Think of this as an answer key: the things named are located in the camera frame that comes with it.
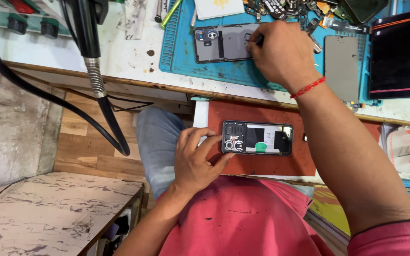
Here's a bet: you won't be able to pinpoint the person's right hand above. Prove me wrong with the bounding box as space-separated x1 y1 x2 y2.
246 20 322 94

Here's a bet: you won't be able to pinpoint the person's left hand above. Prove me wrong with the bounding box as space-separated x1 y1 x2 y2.
172 127 236 196

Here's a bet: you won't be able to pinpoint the smartphone without back cover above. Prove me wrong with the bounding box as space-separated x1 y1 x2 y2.
221 120 294 156

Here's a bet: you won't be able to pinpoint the grey phone back cover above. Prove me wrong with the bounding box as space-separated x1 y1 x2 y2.
193 23 262 64

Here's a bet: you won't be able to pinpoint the heap of phone parts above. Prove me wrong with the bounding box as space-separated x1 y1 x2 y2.
244 0 341 29

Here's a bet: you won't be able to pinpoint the white pad with yellow stain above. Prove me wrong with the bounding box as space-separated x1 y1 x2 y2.
194 0 245 20

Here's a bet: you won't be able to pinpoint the blue silicone repair mat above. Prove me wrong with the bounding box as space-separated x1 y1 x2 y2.
159 0 410 106

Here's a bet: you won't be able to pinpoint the metal tweezers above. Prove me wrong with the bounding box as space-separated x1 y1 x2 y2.
309 33 324 68

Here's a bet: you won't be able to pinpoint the grey phone display panel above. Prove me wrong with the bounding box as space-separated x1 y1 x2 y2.
324 35 360 104

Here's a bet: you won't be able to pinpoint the yellow-green tool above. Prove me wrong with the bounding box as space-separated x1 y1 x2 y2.
159 0 183 30

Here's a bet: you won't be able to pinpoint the black smartphone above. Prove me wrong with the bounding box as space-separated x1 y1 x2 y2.
339 0 391 25

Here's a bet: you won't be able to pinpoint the red-brown work mat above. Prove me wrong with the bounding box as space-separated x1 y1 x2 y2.
207 100 382 177

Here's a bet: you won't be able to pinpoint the grimy paper scrap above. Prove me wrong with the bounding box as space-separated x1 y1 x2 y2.
117 0 148 40

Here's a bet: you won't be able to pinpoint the blue jeans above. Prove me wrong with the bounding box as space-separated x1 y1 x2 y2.
136 107 196 200

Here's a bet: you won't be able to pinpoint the black tablet with rubber bands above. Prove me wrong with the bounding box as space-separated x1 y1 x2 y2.
368 8 410 100

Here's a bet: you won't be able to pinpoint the pink shirt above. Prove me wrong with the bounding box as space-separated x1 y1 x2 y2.
157 176 410 256

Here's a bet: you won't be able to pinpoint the heap of white orange packets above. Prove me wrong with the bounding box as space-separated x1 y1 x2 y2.
381 124 410 180

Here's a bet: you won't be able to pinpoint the green rework station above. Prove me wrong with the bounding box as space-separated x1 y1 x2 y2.
0 0 71 40

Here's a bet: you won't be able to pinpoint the marble-pattern cabinet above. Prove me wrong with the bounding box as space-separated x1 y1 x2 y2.
0 172 145 256

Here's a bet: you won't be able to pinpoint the red thread bracelet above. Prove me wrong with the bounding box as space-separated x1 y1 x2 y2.
290 76 326 99

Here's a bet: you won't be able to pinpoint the black flex cable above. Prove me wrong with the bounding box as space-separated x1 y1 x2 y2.
322 16 369 35

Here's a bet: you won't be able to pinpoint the thin black cable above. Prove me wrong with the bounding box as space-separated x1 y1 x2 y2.
66 88 154 112

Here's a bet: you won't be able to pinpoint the black hot air gun with hose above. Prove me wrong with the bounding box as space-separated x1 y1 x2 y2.
0 0 131 157

